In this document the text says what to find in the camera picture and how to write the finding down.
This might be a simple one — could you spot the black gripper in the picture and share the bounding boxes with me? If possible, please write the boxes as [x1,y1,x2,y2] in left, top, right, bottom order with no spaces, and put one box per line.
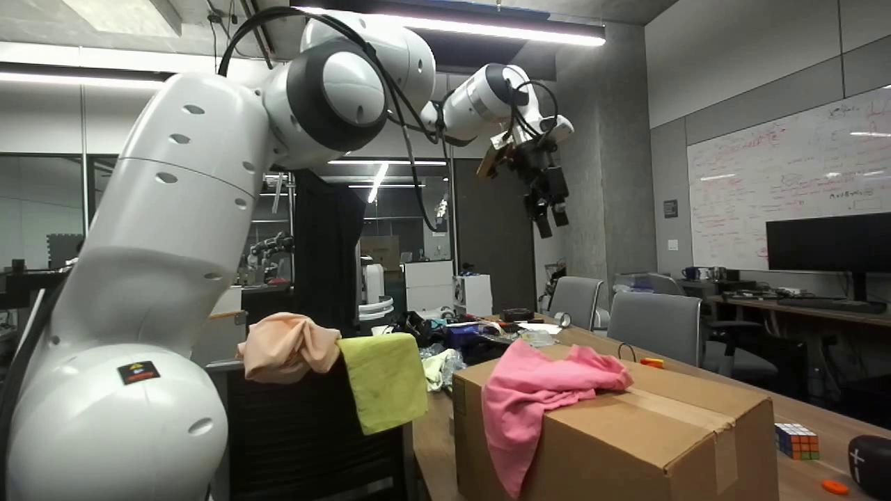
[504,135,570,239]

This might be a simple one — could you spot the pink shirt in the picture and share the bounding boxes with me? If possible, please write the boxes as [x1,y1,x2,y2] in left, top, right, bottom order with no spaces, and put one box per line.
[478,336,635,501]

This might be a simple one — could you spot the yellow-green towel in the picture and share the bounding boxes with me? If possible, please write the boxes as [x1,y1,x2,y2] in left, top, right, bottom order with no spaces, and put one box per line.
[336,330,431,440]

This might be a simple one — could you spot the peach shirt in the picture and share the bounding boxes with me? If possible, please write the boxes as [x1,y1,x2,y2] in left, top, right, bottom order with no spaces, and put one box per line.
[233,310,344,387]

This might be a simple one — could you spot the brown cardboard box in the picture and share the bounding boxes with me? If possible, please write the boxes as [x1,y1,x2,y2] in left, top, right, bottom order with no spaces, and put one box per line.
[450,341,782,501]

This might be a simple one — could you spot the dark grey door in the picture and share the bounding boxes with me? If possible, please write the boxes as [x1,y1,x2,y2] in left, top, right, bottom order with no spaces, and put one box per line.
[450,155,537,316]

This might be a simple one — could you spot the grey office chair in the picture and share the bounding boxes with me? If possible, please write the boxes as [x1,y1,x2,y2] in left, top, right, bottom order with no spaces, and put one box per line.
[552,271,608,330]
[608,290,704,370]

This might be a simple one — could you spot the small white plastic bin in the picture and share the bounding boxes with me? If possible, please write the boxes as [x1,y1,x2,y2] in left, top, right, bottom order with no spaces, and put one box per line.
[460,271,495,316]

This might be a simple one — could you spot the white paper sheets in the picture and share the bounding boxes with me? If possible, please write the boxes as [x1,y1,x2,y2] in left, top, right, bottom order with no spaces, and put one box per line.
[513,316,566,351]

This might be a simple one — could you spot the black cloth pile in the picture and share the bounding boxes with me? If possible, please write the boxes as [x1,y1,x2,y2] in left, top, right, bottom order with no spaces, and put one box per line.
[460,329,523,366]

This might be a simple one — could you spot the long ceiling light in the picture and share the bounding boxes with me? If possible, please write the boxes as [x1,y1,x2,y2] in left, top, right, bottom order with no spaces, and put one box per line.
[294,0,609,49]

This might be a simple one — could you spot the crumpled clear plastic wrapper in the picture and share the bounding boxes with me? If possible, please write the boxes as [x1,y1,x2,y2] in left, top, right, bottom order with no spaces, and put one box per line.
[420,344,468,393]

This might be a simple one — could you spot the tall black panel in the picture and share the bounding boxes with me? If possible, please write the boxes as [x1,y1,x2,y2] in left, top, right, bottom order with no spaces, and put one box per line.
[293,169,368,336]

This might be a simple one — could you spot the wooden office desk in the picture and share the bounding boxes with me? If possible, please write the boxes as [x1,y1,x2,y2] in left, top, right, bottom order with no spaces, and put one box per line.
[712,291,891,400]

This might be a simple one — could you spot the black computer monitor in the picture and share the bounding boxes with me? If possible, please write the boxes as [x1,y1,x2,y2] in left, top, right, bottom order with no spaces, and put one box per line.
[765,210,891,299]

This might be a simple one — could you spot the Rubik's cube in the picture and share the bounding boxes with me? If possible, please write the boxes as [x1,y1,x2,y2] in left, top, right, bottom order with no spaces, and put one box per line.
[775,419,821,465]

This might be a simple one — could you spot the mesh-back office chair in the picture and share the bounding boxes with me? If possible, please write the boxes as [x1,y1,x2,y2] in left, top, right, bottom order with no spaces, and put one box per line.
[207,356,415,501]

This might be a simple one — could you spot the black rounded speaker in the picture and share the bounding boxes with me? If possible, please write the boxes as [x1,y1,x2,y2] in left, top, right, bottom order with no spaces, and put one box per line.
[847,434,891,501]

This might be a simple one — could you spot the tan wrist camera mount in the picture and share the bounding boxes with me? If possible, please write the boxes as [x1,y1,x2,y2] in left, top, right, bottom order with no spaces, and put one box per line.
[472,142,523,181]

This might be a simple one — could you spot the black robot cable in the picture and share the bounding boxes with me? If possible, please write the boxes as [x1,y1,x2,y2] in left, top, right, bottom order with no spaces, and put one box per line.
[218,3,560,234]

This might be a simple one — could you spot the wall whiteboard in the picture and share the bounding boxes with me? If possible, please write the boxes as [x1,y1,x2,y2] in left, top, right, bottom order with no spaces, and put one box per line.
[684,86,891,271]

